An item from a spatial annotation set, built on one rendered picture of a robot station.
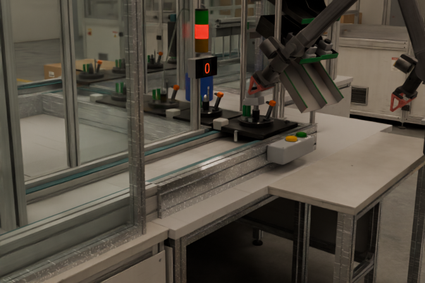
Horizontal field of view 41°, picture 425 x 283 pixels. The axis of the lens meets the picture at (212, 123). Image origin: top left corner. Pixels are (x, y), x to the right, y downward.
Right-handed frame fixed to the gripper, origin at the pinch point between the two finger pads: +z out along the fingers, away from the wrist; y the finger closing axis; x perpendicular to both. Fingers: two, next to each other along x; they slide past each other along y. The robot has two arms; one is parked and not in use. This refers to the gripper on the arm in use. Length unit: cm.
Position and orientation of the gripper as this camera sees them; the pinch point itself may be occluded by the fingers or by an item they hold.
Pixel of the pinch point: (253, 91)
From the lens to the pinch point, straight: 224.2
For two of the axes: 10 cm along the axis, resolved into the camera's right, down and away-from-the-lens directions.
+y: -6.3, 1.8, -7.6
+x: 5.6, 7.8, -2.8
